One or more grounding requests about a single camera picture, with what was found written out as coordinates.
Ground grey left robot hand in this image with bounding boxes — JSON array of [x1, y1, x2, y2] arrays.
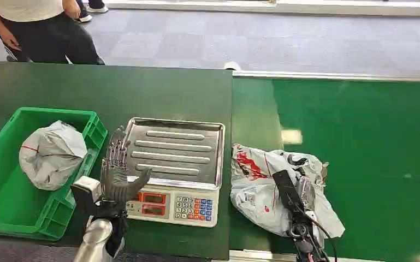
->
[[99, 126, 152, 217]]

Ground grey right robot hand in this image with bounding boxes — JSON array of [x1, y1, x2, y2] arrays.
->
[[271, 169, 317, 229]]

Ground white parcel bag red print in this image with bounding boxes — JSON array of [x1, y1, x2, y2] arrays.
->
[[230, 143, 346, 247]]

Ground electronic scale with steel tray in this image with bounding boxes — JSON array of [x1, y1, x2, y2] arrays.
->
[[125, 117, 226, 229]]

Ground grey plastic parcel bag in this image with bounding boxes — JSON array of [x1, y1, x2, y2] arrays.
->
[[19, 120, 88, 192]]

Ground green conveyor belt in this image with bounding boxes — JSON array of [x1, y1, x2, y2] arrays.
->
[[229, 70, 420, 262]]

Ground green plastic crate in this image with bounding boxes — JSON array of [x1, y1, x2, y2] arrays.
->
[[0, 106, 108, 242]]

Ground person standing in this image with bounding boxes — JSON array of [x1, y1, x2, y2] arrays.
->
[[0, 0, 105, 66]]

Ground person with white shoes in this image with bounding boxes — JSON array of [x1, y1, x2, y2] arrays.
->
[[75, 0, 109, 23]]

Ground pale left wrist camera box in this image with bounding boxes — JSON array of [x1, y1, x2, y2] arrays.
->
[[71, 176, 104, 216]]

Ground right robot arm black cables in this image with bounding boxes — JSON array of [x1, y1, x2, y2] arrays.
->
[[286, 215, 338, 262]]

